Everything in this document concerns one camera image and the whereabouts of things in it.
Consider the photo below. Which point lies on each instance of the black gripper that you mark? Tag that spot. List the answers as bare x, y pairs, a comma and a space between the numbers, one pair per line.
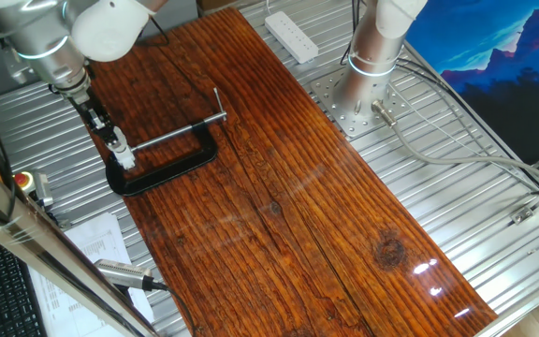
89, 113

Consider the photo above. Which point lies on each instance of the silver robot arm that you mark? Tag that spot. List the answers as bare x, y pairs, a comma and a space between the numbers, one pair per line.
40, 42

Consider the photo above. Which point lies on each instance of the white bulb socket adapter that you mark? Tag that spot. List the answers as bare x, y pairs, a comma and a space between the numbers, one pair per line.
126, 159

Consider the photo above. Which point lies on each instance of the black C-clamp with steel screw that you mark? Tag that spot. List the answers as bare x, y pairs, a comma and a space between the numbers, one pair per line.
157, 175

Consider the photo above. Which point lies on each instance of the emergency stop button box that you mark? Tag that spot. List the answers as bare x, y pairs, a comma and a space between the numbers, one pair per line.
33, 185

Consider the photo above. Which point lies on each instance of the printed paper sheets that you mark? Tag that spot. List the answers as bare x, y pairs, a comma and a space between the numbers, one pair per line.
96, 238

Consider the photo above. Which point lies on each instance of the silver handheld device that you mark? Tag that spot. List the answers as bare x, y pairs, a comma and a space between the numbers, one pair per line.
122, 273

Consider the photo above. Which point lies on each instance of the brown wooden board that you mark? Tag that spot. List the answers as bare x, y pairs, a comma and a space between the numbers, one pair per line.
297, 210

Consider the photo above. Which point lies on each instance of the white power strip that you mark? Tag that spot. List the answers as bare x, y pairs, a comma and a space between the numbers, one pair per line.
293, 37

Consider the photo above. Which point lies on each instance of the blue mountain poster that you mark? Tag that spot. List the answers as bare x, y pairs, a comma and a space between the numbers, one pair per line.
494, 56

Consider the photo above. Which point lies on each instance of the silver camera bracket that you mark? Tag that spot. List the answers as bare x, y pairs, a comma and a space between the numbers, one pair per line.
17, 65

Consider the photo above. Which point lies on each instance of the large aluminium frame bar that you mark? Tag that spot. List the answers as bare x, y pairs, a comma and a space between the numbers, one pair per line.
40, 243

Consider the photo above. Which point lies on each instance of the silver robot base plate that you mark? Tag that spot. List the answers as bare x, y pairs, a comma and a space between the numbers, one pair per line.
344, 119

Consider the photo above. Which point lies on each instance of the small metal corner bracket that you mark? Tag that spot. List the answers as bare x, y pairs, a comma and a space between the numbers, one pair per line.
523, 215

